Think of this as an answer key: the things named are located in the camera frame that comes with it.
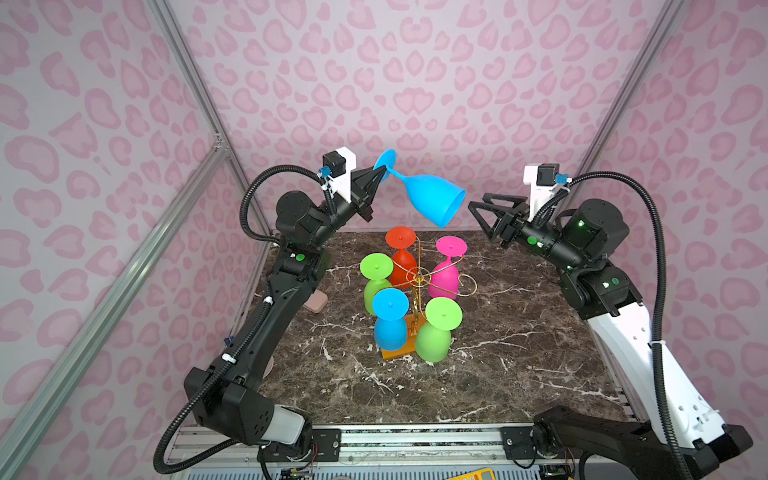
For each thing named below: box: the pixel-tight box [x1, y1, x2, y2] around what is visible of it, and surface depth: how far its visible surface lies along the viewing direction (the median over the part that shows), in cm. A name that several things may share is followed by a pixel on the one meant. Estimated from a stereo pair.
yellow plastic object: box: [447, 468, 496, 480], surface depth 70 cm
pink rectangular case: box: [303, 289, 328, 313], surface depth 99 cm
